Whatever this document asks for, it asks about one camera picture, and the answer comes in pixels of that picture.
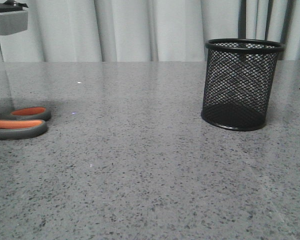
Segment black mesh pen cup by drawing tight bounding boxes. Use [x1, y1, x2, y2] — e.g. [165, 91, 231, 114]
[201, 38, 285, 132]

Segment grey curtain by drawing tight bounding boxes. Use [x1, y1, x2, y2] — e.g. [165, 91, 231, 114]
[0, 0, 300, 62]

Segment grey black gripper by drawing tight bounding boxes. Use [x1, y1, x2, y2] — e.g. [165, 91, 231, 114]
[0, 0, 28, 36]

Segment grey orange handled scissors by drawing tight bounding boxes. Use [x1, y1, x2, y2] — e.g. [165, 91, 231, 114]
[0, 106, 51, 140]

